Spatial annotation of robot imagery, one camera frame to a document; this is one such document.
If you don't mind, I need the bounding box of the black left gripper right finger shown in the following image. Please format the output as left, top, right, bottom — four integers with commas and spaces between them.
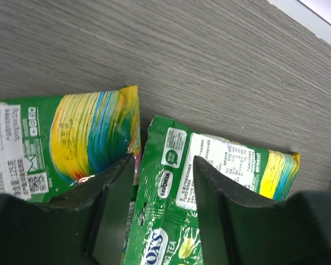
193, 156, 331, 264

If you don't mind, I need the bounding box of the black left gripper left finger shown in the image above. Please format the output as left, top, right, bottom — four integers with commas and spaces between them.
0, 154, 135, 264

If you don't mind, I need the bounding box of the green snack packet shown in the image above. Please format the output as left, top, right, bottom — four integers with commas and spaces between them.
123, 116, 300, 264
0, 86, 141, 203

